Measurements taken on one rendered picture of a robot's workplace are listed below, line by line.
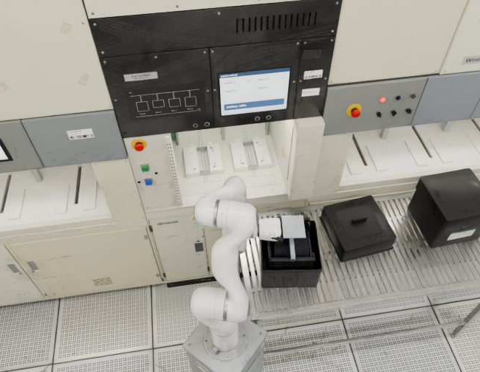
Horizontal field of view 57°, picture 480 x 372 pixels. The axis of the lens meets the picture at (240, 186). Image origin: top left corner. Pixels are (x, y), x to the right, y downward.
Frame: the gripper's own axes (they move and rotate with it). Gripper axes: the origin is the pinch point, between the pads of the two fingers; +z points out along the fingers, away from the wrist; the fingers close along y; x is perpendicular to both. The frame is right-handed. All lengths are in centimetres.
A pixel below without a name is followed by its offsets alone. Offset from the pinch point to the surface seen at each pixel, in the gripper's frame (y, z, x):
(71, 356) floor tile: 18, -125, -109
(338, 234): -9.9, 26.4, -19.7
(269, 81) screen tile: -34, -12, 56
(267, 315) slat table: 27.5, -10.6, -30.7
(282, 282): 13.7, -3.2, -24.7
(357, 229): -12.7, 36.5, -19.3
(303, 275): 13.7, 5.9, -18.4
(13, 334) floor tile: 4, -164, -110
